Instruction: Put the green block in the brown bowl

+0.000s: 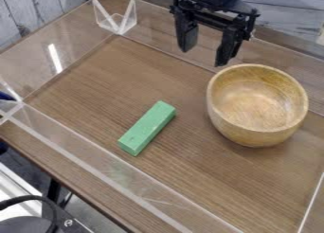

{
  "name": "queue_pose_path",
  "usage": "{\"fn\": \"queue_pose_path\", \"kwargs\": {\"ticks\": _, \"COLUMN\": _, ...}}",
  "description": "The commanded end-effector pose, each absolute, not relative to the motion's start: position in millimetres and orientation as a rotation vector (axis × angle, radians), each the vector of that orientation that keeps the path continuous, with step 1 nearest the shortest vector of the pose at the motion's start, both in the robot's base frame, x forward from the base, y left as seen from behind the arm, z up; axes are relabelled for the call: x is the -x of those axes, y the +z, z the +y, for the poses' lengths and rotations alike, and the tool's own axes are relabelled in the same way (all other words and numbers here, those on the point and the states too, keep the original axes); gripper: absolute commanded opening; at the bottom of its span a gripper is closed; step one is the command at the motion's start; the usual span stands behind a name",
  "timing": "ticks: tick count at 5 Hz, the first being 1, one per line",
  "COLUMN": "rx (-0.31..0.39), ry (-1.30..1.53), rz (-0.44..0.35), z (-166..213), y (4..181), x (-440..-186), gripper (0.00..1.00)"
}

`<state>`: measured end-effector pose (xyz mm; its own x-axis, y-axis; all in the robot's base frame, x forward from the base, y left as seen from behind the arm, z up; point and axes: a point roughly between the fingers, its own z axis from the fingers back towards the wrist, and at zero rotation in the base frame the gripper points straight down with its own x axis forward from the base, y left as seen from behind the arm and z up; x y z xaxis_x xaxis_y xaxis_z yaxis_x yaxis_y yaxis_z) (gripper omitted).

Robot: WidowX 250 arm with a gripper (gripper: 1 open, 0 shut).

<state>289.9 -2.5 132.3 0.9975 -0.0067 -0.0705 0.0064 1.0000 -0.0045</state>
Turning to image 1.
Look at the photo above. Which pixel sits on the green rectangular block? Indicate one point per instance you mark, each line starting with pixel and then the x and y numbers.
pixel 146 128

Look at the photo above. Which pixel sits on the brown wooden bowl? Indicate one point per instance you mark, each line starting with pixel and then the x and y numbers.
pixel 257 104

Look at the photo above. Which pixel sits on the clear acrylic tray walls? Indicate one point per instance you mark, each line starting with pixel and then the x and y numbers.
pixel 87 75

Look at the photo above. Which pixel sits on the blue object at left edge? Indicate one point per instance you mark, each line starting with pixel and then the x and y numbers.
pixel 4 96

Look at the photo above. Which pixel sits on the black chair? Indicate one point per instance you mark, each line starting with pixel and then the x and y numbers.
pixel 58 222

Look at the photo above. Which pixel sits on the black table leg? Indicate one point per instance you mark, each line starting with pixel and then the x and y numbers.
pixel 53 191

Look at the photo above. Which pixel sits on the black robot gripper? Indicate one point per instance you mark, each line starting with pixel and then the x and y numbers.
pixel 231 39

